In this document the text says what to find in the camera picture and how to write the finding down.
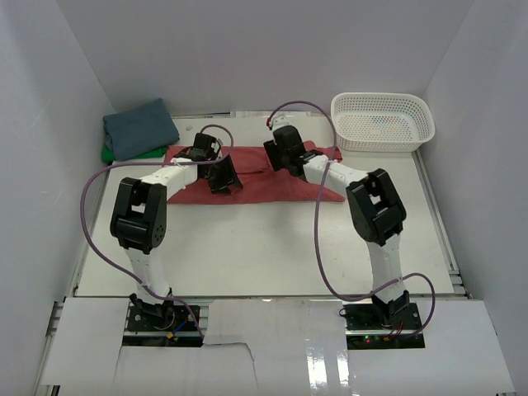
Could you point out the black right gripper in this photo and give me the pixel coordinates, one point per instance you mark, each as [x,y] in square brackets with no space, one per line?
[273,152]

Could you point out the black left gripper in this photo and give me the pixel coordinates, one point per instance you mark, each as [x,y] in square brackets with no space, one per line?
[228,174]

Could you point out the red t shirt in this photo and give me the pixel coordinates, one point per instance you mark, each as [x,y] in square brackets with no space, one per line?
[260,184]

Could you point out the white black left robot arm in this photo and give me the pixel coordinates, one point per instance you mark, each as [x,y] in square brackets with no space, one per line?
[139,218]

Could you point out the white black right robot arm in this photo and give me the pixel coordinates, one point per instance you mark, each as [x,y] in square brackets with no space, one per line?
[377,212]

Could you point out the folded blue t shirt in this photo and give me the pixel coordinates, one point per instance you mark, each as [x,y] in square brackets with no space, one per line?
[141,129]

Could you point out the white perforated plastic basket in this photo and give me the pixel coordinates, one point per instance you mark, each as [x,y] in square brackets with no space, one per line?
[381,122]

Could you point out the folded green t shirt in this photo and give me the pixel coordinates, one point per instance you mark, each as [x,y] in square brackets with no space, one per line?
[108,156]

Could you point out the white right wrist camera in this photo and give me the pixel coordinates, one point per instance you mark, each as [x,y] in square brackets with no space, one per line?
[277,122]

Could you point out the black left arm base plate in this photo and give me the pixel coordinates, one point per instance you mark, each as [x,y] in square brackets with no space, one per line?
[176,329]

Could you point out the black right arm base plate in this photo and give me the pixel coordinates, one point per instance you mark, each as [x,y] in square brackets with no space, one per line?
[366,332]

